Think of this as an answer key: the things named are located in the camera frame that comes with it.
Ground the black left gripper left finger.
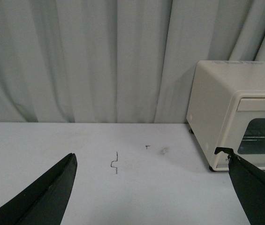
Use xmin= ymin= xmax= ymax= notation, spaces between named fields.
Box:
xmin=0 ymin=153 xmax=77 ymax=225

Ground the pale grey curtain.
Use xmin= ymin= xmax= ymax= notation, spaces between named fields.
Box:
xmin=0 ymin=0 xmax=265 ymax=123

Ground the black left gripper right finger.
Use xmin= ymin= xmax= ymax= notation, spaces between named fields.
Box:
xmin=215 ymin=147 xmax=265 ymax=225

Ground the cream toaster oven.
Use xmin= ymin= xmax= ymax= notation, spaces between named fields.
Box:
xmin=187 ymin=60 xmax=265 ymax=171

